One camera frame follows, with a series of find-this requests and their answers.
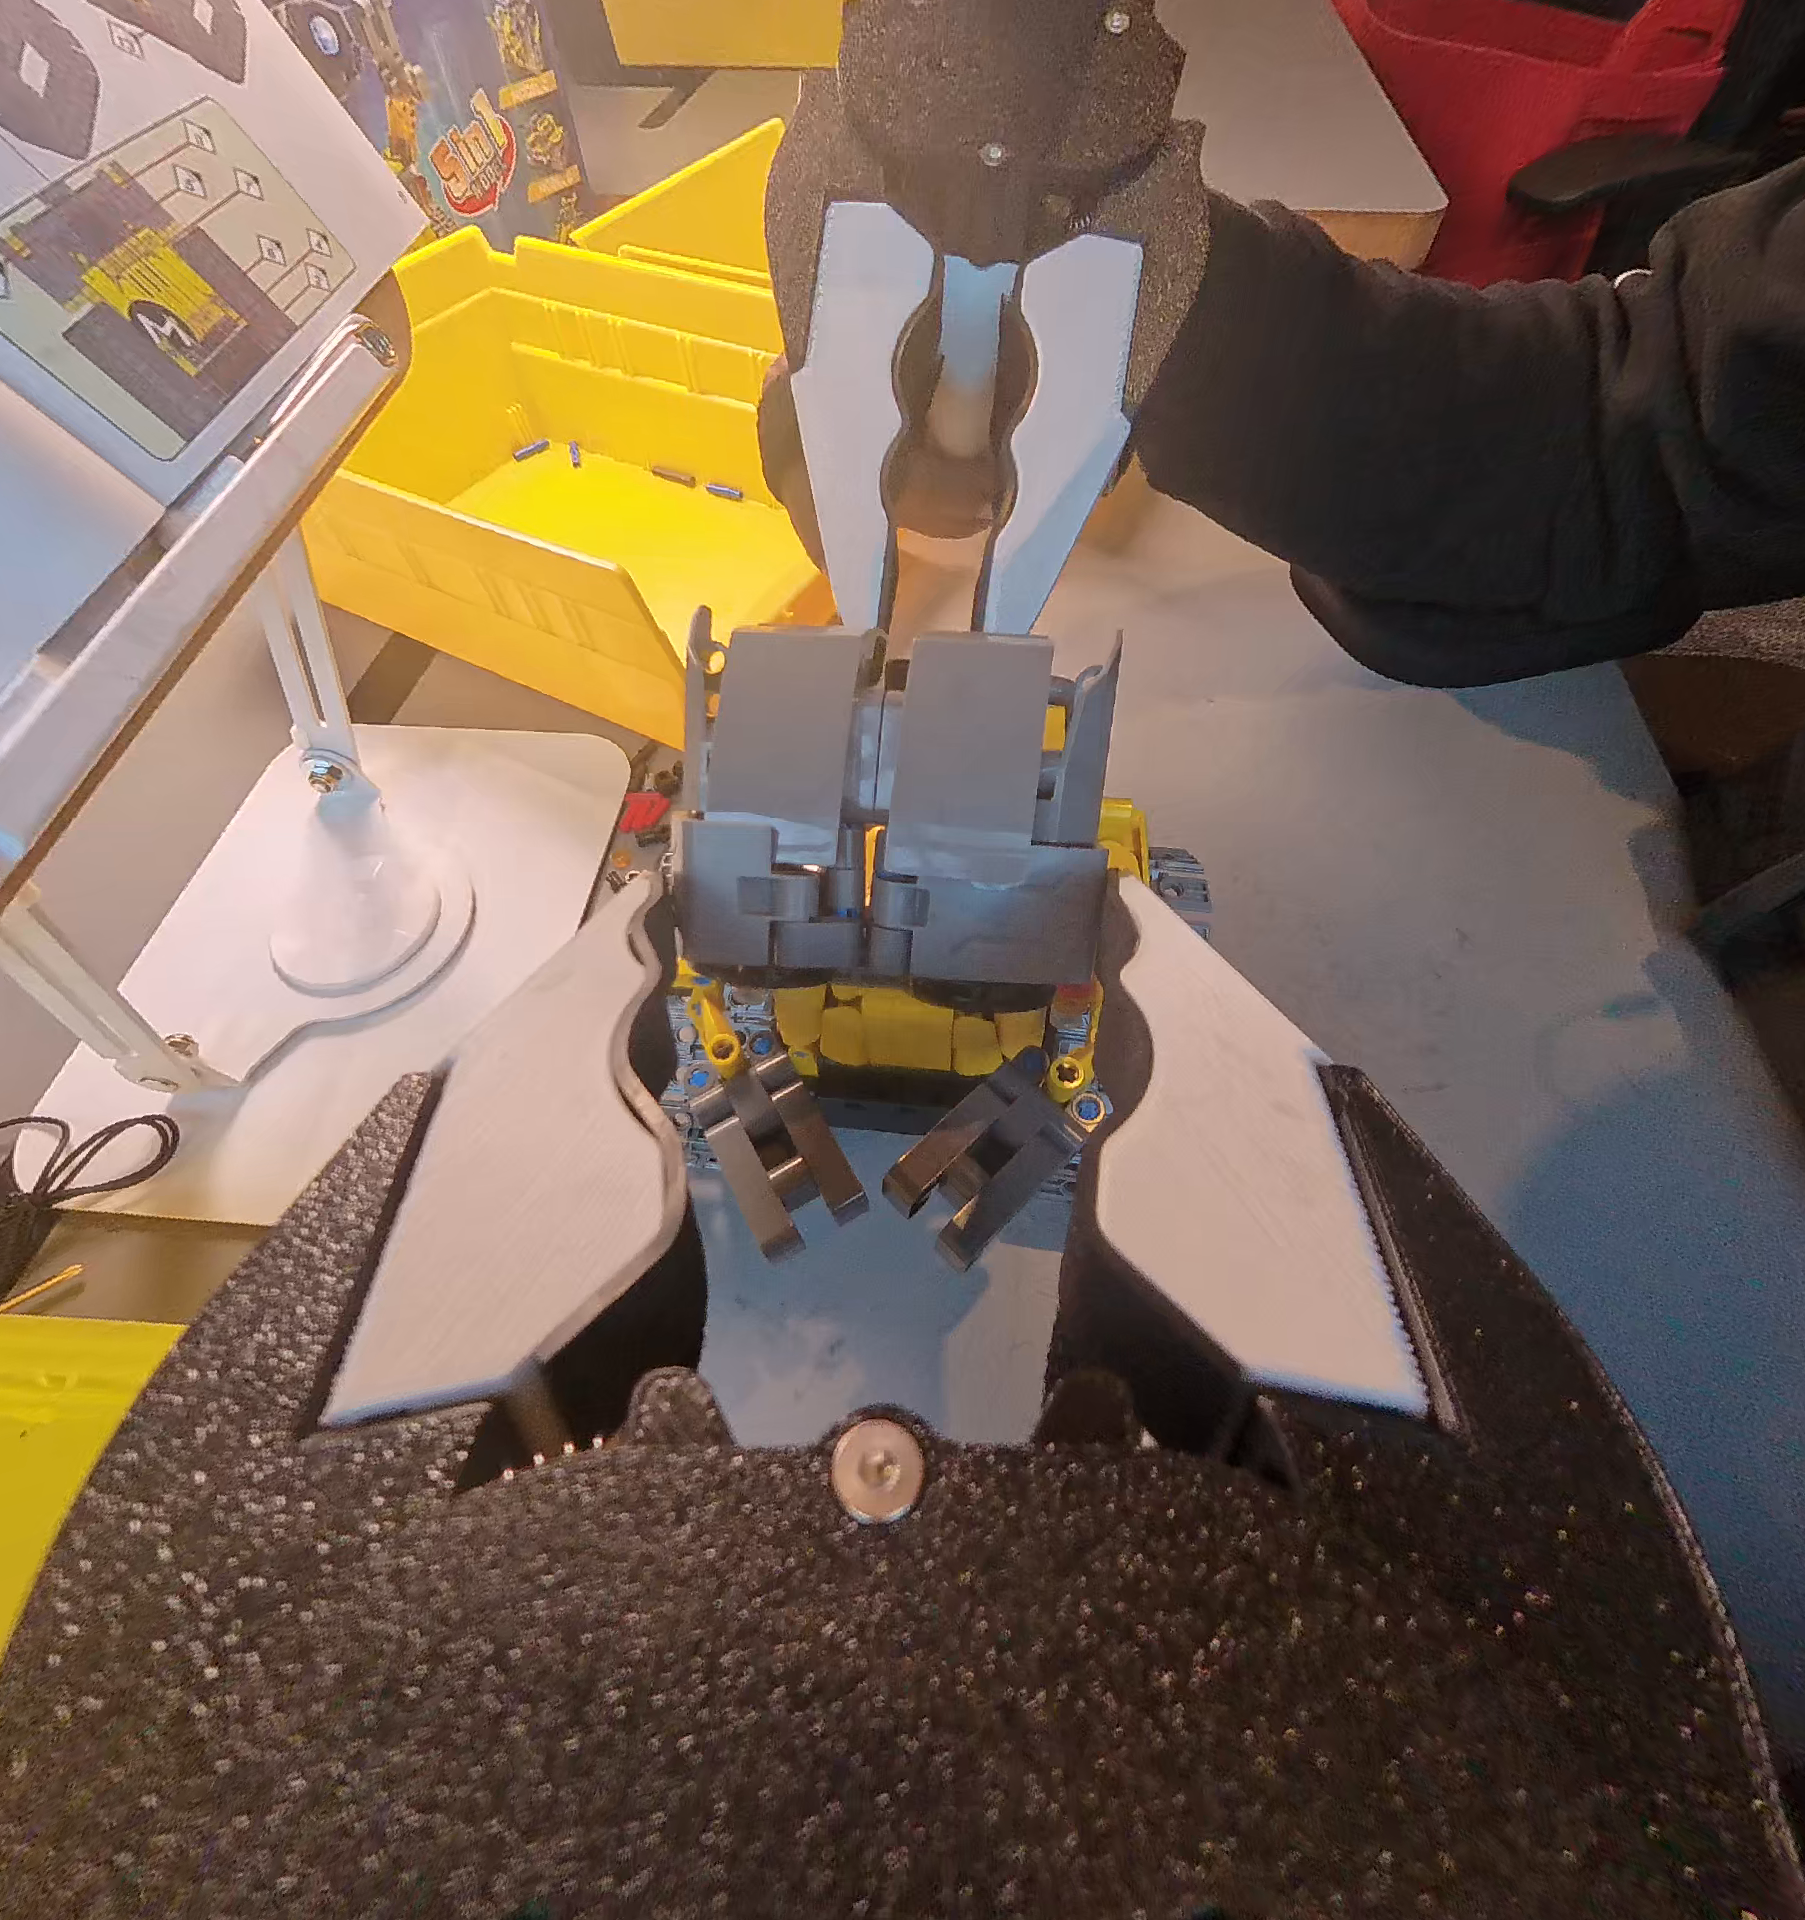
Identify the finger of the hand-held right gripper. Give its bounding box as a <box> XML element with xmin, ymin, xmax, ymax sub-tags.
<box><xmin>803</xmin><ymin>197</ymin><xmax>956</xmax><ymax>642</ymax></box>
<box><xmin>989</xmin><ymin>232</ymin><xmax>1150</xmax><ymax>625</ymax></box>

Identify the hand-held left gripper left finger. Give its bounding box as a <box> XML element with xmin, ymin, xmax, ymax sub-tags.
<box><xmin>319</xmin><ymin>876</ymin><xmax>712</xmax><ymax>1473</ymax></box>

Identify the grey desk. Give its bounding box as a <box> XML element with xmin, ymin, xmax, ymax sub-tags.
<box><xmin>0</xmin><ymin>480</ymin><xmax>1805</xmax><ymax>1920</ymax></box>

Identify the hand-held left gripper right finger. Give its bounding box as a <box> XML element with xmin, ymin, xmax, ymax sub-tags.
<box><xmin>1070</xmin><ymin>870</ymin><xmax>1436</xmax><ymax>1473</ymax></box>

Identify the colourful toy set box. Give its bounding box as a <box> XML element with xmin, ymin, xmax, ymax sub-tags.
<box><xmin>258</xmin><ymin>0</ymin><xmax>588</xmax><ymax>241</ymax></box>

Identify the instruction booklet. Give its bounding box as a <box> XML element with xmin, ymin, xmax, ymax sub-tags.
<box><xmin>0</xmin><ymin>0</ymin><xmax>430</xmax><ymax>787</ymax></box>

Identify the yellow grey brick robot model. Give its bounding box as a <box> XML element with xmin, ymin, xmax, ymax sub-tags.
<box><xmin>640</xmin><ymin>617</ymin><xmax>1205</xmax><ymax>1255</ymax></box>

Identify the black mesh chair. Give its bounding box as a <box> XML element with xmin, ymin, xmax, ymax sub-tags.
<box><xmin>1504</xmin><ymin>0</ymin><xmax>1805</xmax><ymax>228</ymax></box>

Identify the white book stand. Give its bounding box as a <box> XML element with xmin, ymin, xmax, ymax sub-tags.
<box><xmin>0</xmin><ymin>273</ymin><xmax>641</xmax><ymax>1237</ymax></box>

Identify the yellow plastic bin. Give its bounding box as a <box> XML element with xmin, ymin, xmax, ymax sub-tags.
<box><xmin>300</xmin><ymin>228</ymin><xmax>852</xmax><ymax>751</ymax></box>
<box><xmin>597</xmin><ymin>0</ymin><xmax>844</xmax><ymax>70</ymax></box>
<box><xmin>568</xmin><ymin>116</ymin><xmax>800</xmax><ymax>286</ymax></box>
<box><xmin>0</xmin><ymin>1306</ymin><xmax>192</xmax><ymax>1802</ymax></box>

